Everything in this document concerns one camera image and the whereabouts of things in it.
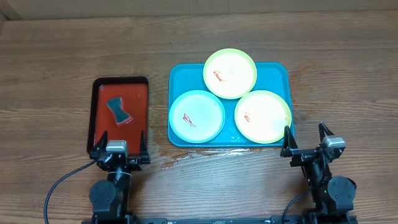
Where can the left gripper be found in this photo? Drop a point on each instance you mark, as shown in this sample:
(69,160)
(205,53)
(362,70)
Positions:
(137,164)

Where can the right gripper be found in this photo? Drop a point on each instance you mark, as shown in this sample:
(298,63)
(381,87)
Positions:
(304,157)

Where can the yellow-green plate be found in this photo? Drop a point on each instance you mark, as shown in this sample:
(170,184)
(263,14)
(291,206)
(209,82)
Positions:
(229,73)
(261,116)

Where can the light blue plate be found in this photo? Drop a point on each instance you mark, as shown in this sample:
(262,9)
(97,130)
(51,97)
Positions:
(197,116)

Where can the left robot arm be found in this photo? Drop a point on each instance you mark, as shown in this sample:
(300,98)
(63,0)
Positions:
(110,197)

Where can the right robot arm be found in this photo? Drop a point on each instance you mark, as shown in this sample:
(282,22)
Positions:
(332,196)

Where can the black tray with red liquid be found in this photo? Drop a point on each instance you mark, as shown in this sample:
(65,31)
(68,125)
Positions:
(135,94)

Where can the teal plastic tray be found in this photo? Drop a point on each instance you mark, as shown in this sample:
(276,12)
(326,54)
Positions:
(271,76)

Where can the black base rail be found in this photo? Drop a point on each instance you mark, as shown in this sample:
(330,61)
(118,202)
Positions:
(217,221)

